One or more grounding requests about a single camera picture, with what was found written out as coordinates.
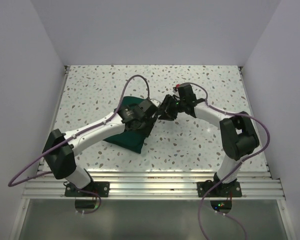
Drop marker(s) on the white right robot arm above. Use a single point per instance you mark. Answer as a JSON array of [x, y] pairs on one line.
[[238, 135]]

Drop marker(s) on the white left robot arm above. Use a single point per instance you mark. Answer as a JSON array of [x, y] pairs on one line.
[[61, 148]]

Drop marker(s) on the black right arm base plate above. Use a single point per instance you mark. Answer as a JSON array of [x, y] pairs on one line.
[[224, 190]]

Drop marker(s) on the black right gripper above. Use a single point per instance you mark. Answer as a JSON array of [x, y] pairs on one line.
[[166, 113]]

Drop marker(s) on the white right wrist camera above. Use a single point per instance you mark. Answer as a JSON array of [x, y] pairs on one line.
[[175, 90]]

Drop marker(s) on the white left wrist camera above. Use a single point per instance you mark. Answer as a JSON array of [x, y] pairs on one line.
[[156, 102]]

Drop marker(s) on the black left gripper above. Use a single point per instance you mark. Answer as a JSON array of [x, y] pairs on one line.
[[151, 121]]

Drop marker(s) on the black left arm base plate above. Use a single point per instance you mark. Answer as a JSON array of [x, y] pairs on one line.
[[100, 188]]

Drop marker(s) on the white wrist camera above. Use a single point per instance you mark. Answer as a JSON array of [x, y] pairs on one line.
[[175, 90], [156, 102]]

